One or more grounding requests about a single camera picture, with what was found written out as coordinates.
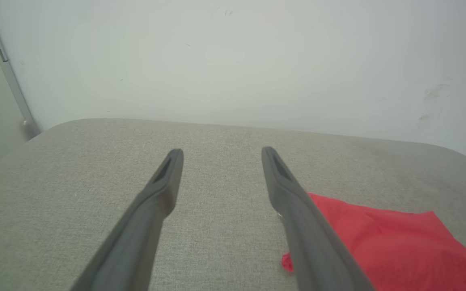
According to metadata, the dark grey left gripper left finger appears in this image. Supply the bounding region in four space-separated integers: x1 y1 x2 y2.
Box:
70 148 184 291

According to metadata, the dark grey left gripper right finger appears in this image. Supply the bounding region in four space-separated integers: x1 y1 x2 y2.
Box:
261 146 376 291

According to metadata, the red and white shirt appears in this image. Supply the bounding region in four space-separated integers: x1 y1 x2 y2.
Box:
281 192 466 291

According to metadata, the grey metal frame strip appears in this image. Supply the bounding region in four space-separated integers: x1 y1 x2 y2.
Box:
0 0 42 140

